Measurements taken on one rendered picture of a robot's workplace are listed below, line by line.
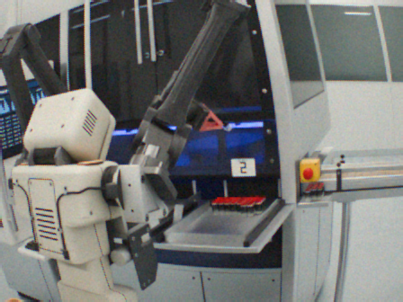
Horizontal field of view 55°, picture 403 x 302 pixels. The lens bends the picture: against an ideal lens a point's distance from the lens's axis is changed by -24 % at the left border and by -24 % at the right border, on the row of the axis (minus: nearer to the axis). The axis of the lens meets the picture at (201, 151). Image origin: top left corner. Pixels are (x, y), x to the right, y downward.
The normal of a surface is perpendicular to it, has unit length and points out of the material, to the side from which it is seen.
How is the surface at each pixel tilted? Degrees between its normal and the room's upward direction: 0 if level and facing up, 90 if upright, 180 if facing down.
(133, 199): 82
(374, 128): 90
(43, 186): 82
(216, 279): 90
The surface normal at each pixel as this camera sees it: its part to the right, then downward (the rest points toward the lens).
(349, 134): -0.40, 0.21
